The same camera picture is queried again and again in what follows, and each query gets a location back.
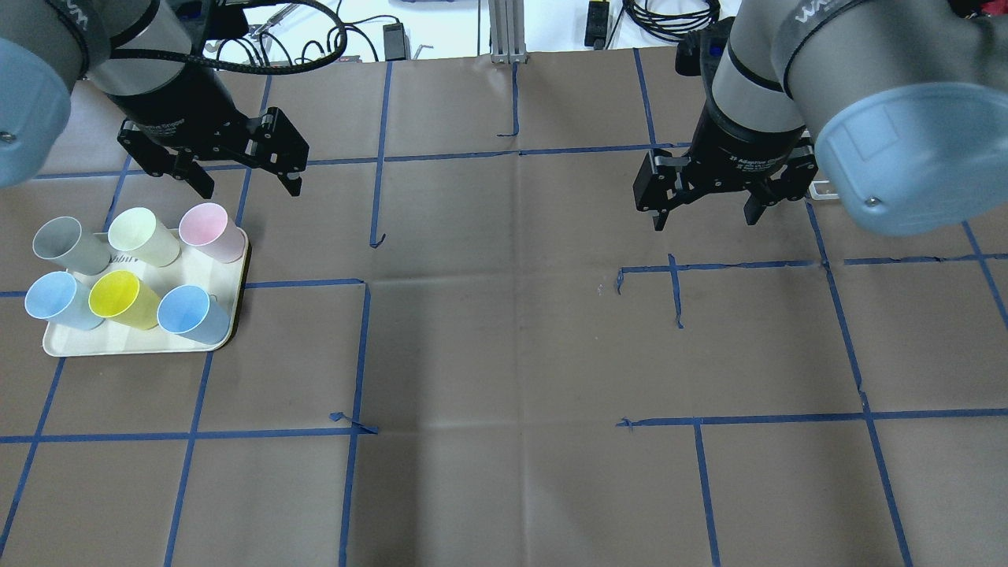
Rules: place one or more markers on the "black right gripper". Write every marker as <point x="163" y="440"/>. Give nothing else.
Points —
<point x="742" y="148"/>

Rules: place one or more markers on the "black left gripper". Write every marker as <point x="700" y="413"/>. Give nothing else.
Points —
<point x="175" y="101"/>

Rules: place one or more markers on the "pink plastic cup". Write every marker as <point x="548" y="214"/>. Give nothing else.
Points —
<point x="209" y="229"/>

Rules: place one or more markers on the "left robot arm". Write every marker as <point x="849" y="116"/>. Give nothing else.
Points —
<point x="146" y="58"/>

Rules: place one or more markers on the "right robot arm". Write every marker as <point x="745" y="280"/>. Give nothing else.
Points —
<point x="901" y="104"/>

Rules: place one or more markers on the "cream plastic cup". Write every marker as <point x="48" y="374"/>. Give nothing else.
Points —
<point x="139" y="233"/>

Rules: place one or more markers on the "yellow plastic cup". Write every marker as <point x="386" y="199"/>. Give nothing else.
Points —
<point x="124" y="298"/>

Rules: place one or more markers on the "grey plastic cup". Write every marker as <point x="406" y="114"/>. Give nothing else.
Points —
<point x="65" y="242"/>

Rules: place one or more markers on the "light blue plastic cup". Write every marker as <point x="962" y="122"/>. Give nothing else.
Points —
<point x="61" y="299"/>

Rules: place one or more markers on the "cream plastic tray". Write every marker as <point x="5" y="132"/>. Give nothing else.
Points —
<point x="224" y="281"/>

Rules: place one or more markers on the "black power brick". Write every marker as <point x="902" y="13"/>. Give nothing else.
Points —
<point x="596" y="24"/>

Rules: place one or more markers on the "black power adapter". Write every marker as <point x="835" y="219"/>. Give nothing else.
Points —
<point x="395" y="42"/>

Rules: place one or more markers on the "aluminium frame post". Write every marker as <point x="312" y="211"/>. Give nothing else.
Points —
<point x="507" y="32"/>

